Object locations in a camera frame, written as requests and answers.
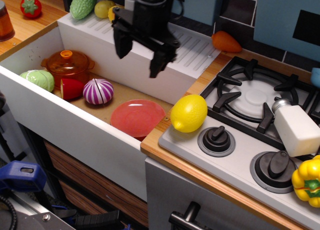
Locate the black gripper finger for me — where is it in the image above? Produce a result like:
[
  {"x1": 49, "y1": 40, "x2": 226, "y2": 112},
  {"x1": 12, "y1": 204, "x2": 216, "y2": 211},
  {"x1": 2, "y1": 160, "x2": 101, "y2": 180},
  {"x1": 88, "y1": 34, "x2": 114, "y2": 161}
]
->
[
  {"x1": 113, "y1": 29, "x2": 133, "y2": 59},
  {"x1": 149, "y1": 48, "x2": 177, "y2": 78}
]

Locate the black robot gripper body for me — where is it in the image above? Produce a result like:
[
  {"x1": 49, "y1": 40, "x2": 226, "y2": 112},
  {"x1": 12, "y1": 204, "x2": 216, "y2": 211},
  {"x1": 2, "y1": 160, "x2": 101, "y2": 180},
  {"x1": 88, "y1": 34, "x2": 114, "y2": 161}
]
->
[{"x1": 111, "y1": 0, "x2": 181, "y2": 56}]

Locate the yellow toy lemon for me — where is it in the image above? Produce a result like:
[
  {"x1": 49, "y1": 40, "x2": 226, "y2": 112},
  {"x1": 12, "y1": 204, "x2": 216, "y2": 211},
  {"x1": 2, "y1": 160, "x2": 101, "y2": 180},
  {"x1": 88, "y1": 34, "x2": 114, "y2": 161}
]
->
[{"x1": 170, "y1": 94, "x2": 208, "y2": 133}]

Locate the red plastic plate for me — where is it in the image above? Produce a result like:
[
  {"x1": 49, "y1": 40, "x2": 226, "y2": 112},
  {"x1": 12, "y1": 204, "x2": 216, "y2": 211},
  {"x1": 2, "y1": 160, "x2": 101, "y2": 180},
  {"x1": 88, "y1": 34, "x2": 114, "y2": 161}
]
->
[{"x1": 110, "y1": 99, "x2": 166, "y2": 141}]

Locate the yellow toy corn piece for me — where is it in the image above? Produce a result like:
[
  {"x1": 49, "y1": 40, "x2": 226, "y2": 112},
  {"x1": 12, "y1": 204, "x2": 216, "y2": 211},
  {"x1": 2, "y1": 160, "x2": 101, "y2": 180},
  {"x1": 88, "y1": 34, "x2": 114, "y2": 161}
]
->
[{"x1": 108, "y1": 5, "x2": 124, "y2": 22}]

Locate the grey toy faucet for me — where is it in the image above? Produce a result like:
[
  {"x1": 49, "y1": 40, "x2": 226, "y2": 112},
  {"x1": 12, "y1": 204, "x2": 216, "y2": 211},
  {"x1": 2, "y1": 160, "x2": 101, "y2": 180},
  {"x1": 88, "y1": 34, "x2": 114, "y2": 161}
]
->
[{"x1": 124, "y1": 0, "x2": 135, "y2": 11}]

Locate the yellow toy potato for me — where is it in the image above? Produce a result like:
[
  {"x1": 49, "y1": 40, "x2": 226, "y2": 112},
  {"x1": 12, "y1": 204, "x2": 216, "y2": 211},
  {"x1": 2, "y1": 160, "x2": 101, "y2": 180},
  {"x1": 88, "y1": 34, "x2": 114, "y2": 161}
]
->
[{"x1": 94, "y1": 0, "x2": 116, "y2": 18}]

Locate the green toy bitter gourd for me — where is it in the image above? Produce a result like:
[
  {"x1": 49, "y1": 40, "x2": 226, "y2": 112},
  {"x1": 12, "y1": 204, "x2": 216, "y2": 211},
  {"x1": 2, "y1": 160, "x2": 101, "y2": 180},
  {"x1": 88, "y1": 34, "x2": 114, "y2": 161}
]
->
[{"x1": 69, "y1": 0, "x2": 97, "y2": 20}]

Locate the orange toy carrot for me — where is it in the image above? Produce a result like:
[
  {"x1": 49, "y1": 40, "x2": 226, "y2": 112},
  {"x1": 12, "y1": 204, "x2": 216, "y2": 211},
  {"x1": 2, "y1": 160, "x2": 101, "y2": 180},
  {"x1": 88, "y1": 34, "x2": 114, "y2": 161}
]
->
[{"x1": 211, "y1": 30, "x2": 242, "y2": 53}]

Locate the purple striped toy onion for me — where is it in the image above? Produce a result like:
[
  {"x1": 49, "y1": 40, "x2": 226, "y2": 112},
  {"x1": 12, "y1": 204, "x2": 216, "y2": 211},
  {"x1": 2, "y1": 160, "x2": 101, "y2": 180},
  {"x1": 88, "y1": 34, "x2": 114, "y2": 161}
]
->
[{"x1": 82, "y1": 78, "x2": 114, "y2": 105}]

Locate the orange transparent toy pot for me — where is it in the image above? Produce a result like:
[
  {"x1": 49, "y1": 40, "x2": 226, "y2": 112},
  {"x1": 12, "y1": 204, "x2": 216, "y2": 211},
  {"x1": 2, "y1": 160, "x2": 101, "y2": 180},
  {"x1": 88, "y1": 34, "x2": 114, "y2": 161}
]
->
[{"x1": 41, "y1": 50, "x2": 95, "y2": 89}]

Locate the white toy sink basin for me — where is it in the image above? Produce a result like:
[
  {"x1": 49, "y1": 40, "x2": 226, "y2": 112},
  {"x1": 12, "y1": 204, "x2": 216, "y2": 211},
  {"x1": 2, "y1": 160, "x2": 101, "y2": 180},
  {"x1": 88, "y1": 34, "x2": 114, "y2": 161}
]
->
[{"x1": 0, "y1": 14, "x2": 219, "y2": 200}]

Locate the red toy apple half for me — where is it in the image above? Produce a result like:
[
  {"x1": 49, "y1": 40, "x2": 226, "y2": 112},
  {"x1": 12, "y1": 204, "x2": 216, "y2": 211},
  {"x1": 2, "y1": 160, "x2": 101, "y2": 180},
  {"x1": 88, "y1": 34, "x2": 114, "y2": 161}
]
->
[{"x1": 60, "y1": 78, "x2": 85, "y2": 100}]

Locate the green toy cabbage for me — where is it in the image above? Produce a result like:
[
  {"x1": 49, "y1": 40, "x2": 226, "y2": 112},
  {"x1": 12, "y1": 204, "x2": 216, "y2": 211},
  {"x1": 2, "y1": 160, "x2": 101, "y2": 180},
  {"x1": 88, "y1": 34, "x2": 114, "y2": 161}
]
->
[{"x1": 20, "y1": 70, "x2": 55, "y2": 92}]

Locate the red toy tomato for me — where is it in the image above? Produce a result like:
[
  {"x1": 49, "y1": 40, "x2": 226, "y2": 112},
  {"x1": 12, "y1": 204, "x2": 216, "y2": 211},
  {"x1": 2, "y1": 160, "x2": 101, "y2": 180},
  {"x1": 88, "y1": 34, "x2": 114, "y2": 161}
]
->
[{"x1": 20, "y1": 0, "x2": 42, "y2": 18}]

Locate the black left stove knob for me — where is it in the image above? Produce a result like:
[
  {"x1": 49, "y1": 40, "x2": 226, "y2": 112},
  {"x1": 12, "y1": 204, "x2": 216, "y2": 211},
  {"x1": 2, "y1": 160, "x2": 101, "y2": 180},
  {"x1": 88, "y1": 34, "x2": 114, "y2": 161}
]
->
[{"x1": 197, "y1": 126, "x2": 236, "y2": 158}]

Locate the black stove knob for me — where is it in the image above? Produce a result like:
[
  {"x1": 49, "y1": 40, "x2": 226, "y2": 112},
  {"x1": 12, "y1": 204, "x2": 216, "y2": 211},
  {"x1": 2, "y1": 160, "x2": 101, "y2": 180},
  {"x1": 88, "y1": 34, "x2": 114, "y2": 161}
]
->
[
  {"x1": 250, "y1": 151, "x2": 298, "y2": 194},
  {"x1": 197, "y1": 126, "x2": 236, "y2": 158}
]

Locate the amber glass jar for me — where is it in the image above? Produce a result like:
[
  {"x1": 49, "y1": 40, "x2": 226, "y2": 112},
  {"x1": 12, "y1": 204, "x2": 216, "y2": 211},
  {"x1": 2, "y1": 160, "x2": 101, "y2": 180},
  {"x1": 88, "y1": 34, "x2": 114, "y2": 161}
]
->
[{"x1": 0, "y1": 0, "x2": 15, "y2": 41}]

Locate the grey toy stove top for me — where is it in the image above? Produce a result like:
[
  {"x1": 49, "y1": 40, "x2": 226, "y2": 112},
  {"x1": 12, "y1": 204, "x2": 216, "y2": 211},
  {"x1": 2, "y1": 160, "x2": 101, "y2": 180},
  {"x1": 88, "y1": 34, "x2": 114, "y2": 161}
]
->
[{"x1": 158, "y1": 55, "x2": 320, "y2": 230}]

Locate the blue object at edge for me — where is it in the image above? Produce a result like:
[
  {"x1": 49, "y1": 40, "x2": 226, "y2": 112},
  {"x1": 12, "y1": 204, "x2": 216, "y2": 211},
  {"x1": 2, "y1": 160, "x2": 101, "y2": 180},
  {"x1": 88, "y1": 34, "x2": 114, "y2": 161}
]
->
[{"x1": 310, "y1": 67, "x2": 320, "y2": 88}]

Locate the white salt shaker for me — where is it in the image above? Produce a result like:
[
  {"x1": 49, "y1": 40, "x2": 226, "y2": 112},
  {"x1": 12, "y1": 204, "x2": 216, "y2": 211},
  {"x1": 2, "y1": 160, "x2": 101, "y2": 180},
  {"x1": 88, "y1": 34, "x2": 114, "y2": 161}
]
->
[{"x1": 272, "y1": 99, "x2": 320, "y2": 157}]

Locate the black right stove knob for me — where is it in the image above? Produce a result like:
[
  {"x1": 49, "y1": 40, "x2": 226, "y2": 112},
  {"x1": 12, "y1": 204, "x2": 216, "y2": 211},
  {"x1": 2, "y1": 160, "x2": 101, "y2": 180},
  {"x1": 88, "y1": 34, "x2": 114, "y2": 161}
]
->
[{"x1": 250, "y1": 151, "x2": 298, "y2": 194}]

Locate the yellow toy bell pepper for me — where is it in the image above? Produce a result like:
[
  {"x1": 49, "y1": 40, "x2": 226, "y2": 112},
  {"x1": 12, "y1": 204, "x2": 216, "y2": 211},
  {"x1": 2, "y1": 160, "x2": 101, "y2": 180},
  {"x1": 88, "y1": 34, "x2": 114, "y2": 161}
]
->
[{"x1": 291, "y1": 155, "x2": 320, "y2": 208}]

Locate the metal oven door handle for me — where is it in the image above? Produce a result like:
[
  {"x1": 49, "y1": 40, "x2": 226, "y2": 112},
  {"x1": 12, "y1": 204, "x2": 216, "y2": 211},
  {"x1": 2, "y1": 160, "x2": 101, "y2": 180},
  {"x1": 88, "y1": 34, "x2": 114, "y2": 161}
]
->
[{"x1": 168, "y1": 202, "x2": 210, "y2": 230}]

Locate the blue clamp handle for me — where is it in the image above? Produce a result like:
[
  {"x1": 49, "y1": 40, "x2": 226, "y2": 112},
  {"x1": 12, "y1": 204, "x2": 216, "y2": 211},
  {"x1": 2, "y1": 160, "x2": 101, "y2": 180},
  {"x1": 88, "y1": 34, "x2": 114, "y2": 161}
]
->
[{"x1": 0, "y1": 161, "x2": 47, "y2": 194}]

